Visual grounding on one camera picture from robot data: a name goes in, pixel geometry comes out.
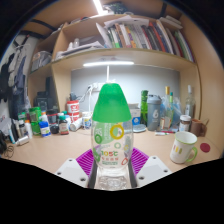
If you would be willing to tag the slim bottle with green cap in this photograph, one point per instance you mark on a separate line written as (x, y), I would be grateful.
(172, 111)

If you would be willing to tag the clear bottle with green cap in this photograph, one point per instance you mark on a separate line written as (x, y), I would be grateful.
(111, 106)

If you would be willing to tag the red and white canister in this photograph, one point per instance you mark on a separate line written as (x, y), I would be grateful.
(72, 107)

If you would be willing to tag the brown jar with white lid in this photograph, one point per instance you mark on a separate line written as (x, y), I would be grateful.
(185, 124)

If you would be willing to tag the grey shaker bottle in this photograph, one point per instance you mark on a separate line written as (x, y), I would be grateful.
(154, 113)

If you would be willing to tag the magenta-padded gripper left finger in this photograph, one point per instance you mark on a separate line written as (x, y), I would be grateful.
(71, 170)

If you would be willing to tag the tall clear glass bottle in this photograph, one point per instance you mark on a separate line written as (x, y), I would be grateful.
(190, 106)

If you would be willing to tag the pen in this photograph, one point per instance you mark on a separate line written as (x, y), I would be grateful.
(163, 133)

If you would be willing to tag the white wall socket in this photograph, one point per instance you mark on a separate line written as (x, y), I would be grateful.
(94, 87)

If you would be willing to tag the hanging dark clothes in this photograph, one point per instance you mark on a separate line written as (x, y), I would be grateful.
(15, 80)

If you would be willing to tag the blue and white box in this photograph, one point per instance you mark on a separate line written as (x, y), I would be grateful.
(135, 115)

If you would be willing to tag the white bottle with blue label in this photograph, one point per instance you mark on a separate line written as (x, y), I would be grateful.
(44, 128)

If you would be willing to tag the grey round lid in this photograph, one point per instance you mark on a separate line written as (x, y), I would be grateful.
(140, 128)

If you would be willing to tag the clear bottle with gold cap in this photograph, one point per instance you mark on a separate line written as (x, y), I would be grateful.
(166, 113)

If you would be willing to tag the small dark bottle red label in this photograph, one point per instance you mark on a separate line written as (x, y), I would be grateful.
(63, 127)

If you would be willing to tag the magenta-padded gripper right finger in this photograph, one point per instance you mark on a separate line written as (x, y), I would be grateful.
(153, 170)

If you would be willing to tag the tall green bottle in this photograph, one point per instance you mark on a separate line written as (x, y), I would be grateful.
(144, 106)

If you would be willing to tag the wooden shelf unit with books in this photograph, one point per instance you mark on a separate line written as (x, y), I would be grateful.
(133, 55)

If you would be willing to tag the brown cup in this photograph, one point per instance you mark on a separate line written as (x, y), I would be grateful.
(196, 128)

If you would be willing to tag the under-shelf light bar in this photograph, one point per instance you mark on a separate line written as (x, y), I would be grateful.
(108, 63)

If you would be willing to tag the green plastic container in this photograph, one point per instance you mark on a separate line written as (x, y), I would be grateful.
(35, 116)

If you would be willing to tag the ceiling light bar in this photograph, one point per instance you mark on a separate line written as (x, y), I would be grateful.
(98, 6)

